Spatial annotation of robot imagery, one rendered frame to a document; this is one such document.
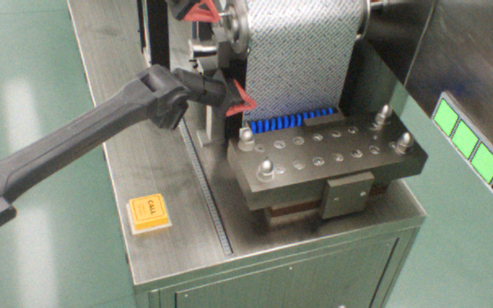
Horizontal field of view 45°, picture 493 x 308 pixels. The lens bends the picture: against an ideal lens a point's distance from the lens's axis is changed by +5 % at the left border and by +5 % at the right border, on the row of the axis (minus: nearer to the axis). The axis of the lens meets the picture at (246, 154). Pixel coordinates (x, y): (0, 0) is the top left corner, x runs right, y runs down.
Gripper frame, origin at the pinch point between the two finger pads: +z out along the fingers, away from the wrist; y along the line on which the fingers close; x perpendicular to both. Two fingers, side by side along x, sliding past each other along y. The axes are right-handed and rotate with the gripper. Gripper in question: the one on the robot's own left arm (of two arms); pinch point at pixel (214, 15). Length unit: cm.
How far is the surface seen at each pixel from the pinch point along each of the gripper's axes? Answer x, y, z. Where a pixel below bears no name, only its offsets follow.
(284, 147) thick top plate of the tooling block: -10.8, 16.0, 24.6
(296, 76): 1.0, 6.7, 20.7
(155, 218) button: -37.9, 19.9, 8.9
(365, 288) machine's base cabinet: -29, 30, 68
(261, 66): -1.1, 7.0, 11.8
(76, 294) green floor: -123, -28, 49
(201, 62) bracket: -11.1, -2.9, 6.7
